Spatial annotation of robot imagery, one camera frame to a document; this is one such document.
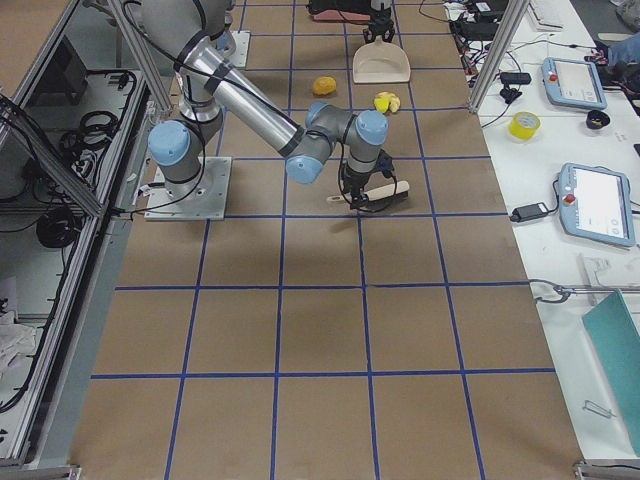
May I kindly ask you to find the yellow sponge piece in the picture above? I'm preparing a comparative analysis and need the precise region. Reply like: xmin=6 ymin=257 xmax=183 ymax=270
xmin=374 ymin=95 xmax=391 ymax=114

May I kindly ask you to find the beige plastic dustpan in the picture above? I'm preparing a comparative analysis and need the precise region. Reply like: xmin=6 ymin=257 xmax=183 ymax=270
xmin=352 ymin=38 xmax=411 ymax=84

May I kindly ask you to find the teach pendant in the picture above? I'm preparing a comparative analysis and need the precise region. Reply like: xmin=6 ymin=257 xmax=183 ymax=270
xmin=541 ymin=57 xmax=607 ymax=110
xmin=558 ymin=163 xmax=636 ymax=248

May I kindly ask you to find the metal carabiner hook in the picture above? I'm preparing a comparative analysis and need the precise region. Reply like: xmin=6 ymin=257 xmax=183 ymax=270
xmin=529 ymin=279 xmax=571 ymax=304

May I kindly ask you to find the croissant bread piece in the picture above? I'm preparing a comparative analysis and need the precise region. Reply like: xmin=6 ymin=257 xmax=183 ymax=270
xmin=377 ymin=92 xmax=401 ymax=113

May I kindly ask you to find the yellow tape roll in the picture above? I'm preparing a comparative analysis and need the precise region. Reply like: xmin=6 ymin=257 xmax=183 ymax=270
xmin=508 ymin=111 xmax=541 ymax=141

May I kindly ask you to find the near teach pendant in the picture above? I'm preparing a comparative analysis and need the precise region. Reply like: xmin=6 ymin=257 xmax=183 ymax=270
xmin=558 ymin=163 xmax=636 ymax=248

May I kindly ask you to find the white crumpled cloth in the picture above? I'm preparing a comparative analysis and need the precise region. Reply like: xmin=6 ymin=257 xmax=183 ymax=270
xmin=1 ymin=311 xmax=36 ymax=376

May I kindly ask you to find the black power adapter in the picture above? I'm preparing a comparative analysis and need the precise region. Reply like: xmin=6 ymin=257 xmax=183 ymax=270
xmin=509 ymin=202 xmax=550 ymax=223

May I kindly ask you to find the aluminium frame post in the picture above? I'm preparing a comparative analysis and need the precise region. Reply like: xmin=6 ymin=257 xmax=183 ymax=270
xmin=468 ymin=0 xmax=529 ymax=114

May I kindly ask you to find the far teach pendant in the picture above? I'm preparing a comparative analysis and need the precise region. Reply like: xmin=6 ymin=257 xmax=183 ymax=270
xmin=541 ymin=57 xmax=607 ymax=110

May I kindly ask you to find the black small bowl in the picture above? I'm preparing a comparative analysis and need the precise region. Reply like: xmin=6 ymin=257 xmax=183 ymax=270
xmin=585 ymin=110 xmax=611 ymax=131

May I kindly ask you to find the beige hand brush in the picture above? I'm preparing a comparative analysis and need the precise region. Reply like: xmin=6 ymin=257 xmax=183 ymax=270
xmin=326 ymin=180 xmax=410 ymax=206

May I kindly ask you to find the orange bread roll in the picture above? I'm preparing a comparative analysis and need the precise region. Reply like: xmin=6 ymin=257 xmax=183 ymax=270
xmin=312 ymin=76 xmax=337 ymax=96

